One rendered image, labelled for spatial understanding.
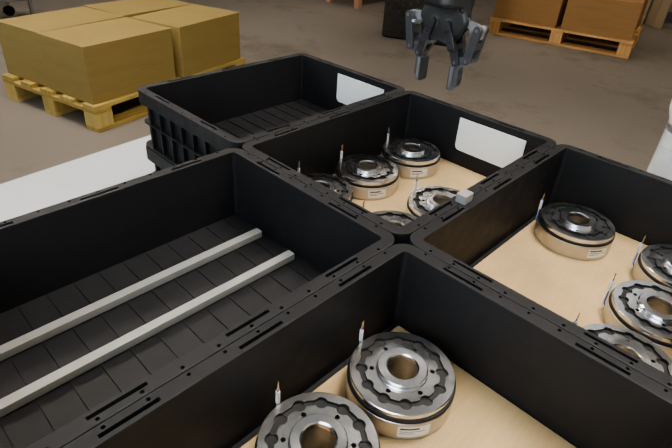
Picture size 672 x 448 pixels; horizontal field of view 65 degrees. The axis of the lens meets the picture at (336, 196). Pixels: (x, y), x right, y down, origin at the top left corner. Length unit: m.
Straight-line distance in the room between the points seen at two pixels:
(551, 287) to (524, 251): 0.08
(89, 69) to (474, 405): 2.80
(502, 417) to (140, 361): 0.36
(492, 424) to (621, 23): 5.40
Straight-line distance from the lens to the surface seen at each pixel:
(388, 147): 0.94
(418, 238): 0.58
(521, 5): 5.95
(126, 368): 0.59
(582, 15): 5.82
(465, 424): 0.55
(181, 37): 3.46
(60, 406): 0.58
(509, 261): 0.75
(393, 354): 0.53
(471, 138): 0.95
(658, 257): 0.81
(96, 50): 3.13
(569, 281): 0.75
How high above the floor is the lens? 1.25
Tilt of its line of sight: 31 degrees down
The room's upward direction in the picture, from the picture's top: 4 degrees clockwise
